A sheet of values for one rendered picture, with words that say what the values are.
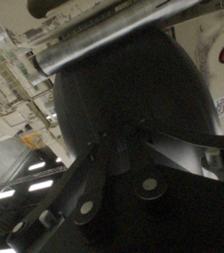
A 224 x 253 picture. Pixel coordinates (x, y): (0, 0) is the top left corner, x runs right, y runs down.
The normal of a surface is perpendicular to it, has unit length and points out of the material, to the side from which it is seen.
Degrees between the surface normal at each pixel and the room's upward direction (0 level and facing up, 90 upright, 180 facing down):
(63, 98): 137
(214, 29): 90
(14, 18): 90
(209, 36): 90
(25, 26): 90
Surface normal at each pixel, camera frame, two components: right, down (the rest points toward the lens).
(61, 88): -0.49, -0.25
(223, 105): 0.11, 0.49
